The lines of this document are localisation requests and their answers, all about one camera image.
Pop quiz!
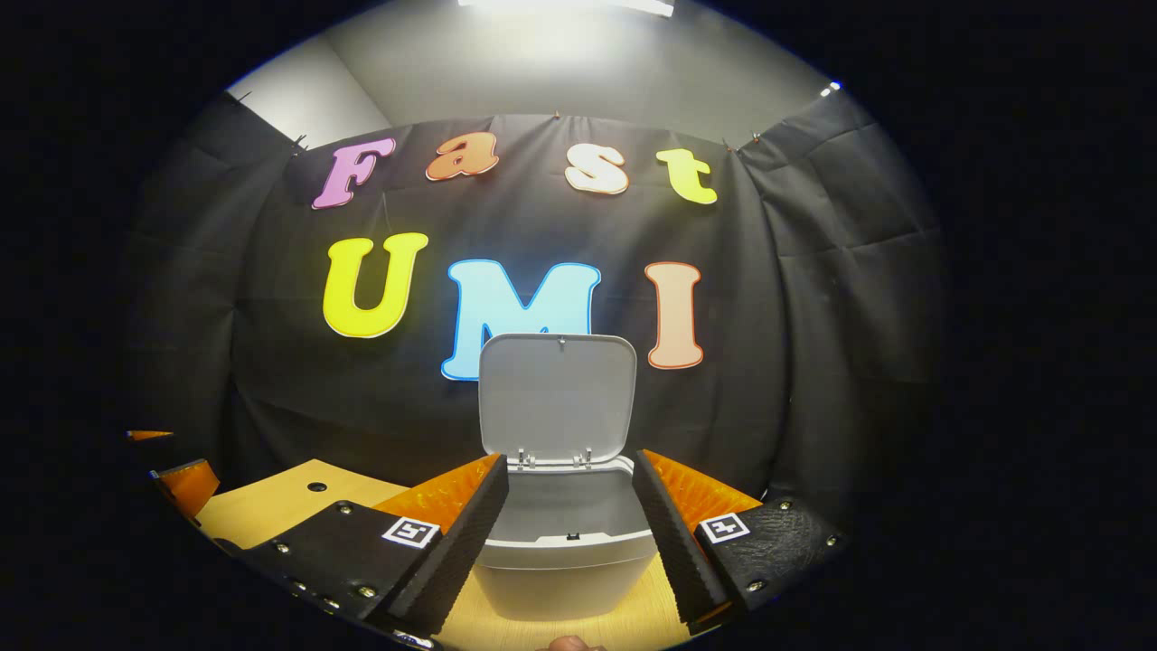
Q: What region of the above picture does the wooden desktop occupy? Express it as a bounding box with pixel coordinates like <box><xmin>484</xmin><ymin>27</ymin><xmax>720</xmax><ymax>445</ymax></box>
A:
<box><xmin>194</xmin><ymin>458</ymin><xmax>697</xmax><ymax>651</ymax></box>

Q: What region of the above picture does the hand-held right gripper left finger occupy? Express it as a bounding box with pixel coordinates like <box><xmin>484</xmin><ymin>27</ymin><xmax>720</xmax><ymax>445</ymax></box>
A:
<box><xmin>237</xmin><ymin>452</ymin><xmax>510</xmax><ymax>638</ymax></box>

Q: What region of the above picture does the white desktop garbage bin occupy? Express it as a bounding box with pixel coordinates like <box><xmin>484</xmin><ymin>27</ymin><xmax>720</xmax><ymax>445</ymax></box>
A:
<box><xmin>470</xmin><ymin>333</ymin><xmax>670</xmax><ymax>623</ymax></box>

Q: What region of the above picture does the black backdrop cloth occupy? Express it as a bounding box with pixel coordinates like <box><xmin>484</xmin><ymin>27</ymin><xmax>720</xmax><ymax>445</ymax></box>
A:
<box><xmin>122</xmin><ymin>86</ymin><xmax>950</xmax><ymax>534</ymax></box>

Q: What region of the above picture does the long ceiling light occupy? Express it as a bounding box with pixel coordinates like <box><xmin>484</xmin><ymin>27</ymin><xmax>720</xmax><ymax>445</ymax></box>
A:
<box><xmin>456</xmin><ymin>0</ymin><xmax>677</xmax><ymax>19</ymax></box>

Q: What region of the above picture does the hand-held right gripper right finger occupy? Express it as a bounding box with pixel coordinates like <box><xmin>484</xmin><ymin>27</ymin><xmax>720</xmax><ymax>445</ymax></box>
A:
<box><xmin>631</xmin><ymin>449</ymin><xmax>851</xmax><ymax>636</ymax></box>

